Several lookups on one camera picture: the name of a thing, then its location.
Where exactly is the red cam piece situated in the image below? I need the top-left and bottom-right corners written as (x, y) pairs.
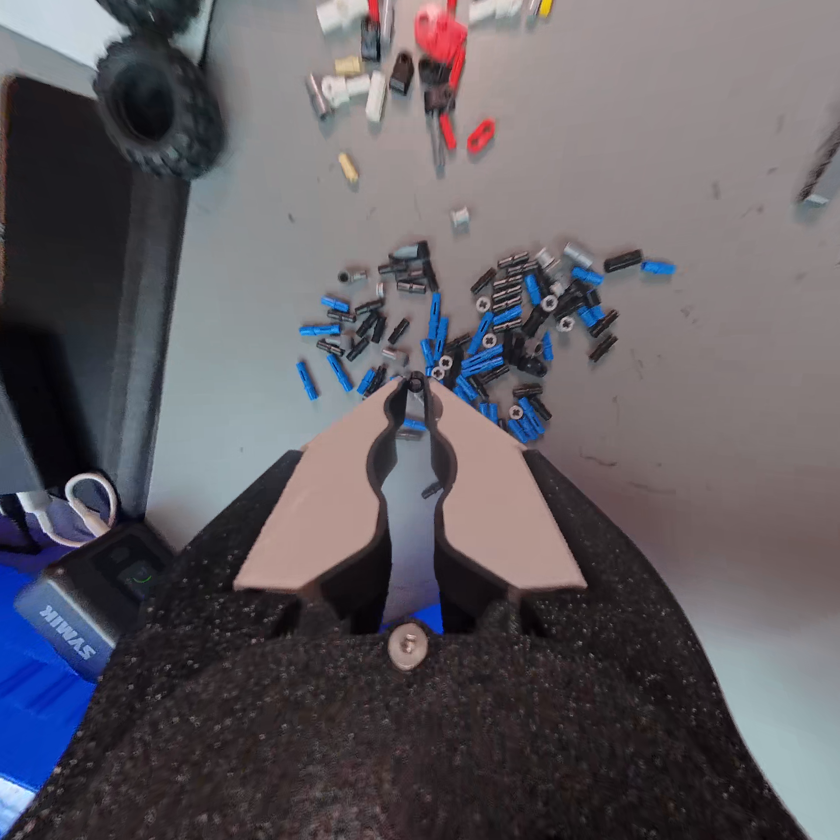
top-left (415, 3), bottom-right (469, 59)

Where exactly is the grey power bank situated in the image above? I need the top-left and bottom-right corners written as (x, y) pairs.
top-left (13, 521), bottom-right (175, 681)

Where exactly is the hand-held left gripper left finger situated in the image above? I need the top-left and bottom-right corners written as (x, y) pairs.
top-left (234, 378), bottom-right (404, 635)

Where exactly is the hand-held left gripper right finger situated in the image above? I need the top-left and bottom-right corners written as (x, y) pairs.
top-left (423, 378), bottom-right (587, 635)

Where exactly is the grey desk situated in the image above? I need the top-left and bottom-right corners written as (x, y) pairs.
top-left (147, 0), bottom-right (840, 840)

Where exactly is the clear plastic bag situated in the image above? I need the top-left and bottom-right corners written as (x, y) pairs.
top-left (0, 774), bottom-right (37, 824)

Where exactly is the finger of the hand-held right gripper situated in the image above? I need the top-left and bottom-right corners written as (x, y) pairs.
top-left (796, 123), bottom-right (840, 209)

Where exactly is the large black rubber tire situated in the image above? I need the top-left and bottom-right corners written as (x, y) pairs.
top-left (92, 36), bottom-right (227, 181)
top-left (98, 0), bottom-right (201, 30)

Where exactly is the black panel with brown edge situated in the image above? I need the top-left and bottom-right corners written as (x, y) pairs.
top-left (0, 75), bottom-right (191, 519)

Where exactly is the pile of blue black pins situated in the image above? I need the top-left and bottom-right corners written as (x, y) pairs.
top-left (295, 239), bottom-right (677, 501)

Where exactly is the white cable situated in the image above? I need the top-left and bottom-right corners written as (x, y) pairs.
top-left (16, 472), bottom-right (120, 547)

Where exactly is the blue plastic crate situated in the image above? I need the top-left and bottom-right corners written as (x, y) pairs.
top-left (0, 545), bottom-right (99, 795)

